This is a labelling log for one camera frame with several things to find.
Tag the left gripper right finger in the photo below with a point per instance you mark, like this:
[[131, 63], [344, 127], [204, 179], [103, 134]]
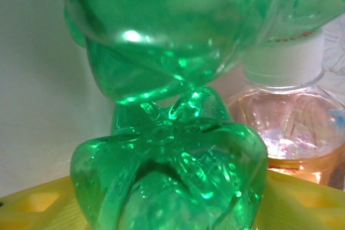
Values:
[[304, 208]]

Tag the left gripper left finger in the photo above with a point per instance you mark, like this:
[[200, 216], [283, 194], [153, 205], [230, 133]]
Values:
[[35, 208]]

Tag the small clear bottle white cap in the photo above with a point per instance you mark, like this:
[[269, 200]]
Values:
[[291, 111]]

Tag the green bottle yellow cap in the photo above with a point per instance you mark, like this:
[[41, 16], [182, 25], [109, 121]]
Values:
[[167, 173], [167, 25]]

